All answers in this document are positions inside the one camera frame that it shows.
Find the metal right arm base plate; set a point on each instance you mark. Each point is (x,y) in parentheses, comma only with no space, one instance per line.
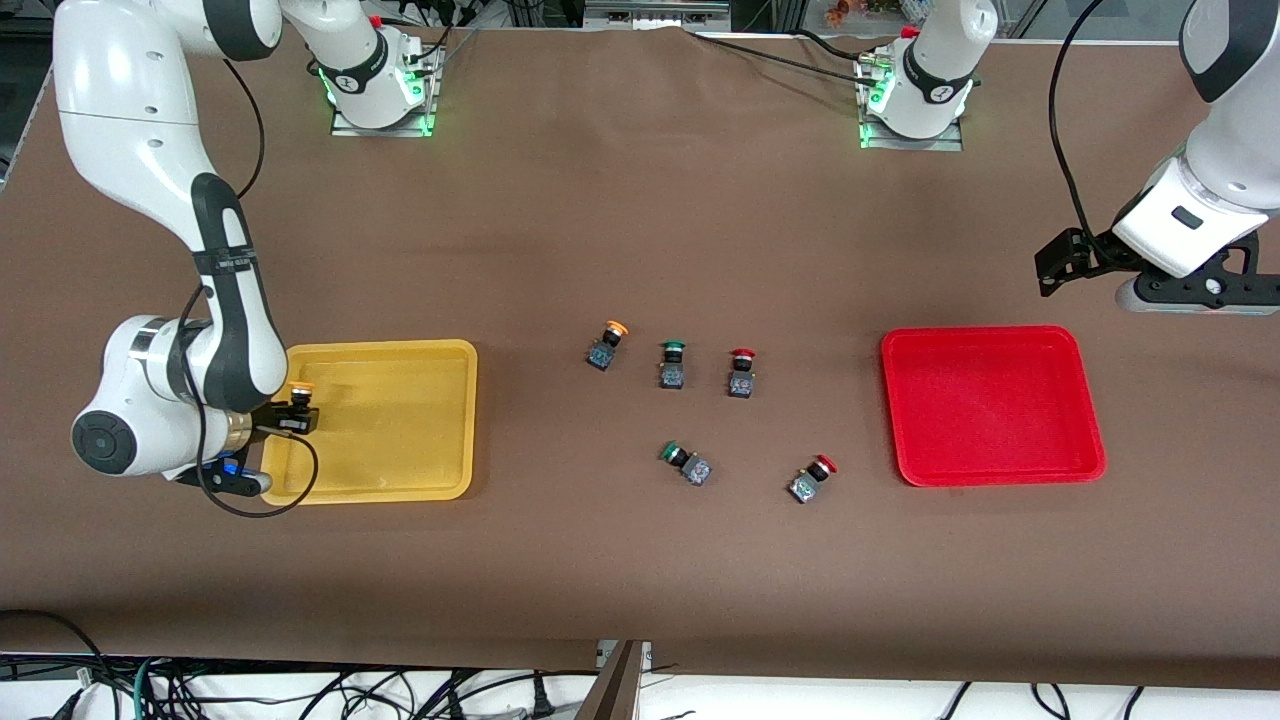
(385,131)

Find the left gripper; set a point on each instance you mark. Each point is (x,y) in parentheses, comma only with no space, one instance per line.
(1091,251)

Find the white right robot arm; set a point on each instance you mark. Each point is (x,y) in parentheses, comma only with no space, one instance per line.
(150,130)

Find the black power plug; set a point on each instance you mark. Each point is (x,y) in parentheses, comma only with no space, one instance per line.
(542,697)

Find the red plastic tray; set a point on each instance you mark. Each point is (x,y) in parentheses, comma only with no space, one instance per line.
(990,405)

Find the red push button switch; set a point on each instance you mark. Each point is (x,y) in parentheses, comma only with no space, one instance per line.
(741,382)
(805,486)

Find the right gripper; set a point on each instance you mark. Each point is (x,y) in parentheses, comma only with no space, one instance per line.
(266,418)

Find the yellow plastic tray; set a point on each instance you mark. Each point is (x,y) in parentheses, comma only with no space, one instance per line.
(400,430)

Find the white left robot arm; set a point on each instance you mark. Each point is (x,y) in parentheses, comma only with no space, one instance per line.
(1240,150)

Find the brown table cover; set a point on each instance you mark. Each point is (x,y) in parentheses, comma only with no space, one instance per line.
(600,200)

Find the yellow push button switch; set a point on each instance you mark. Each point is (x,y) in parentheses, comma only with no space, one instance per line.
(301,388)
(603,352)

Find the green push button switch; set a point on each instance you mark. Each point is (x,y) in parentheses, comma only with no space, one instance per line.
(692,468)
(672,372)

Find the colourful background object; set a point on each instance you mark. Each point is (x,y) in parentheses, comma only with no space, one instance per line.
(850,10)

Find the metal table frame leg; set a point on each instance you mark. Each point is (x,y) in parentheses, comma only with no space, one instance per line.
(615,690)

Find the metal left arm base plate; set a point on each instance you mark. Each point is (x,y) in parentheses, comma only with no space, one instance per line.
(940,145)

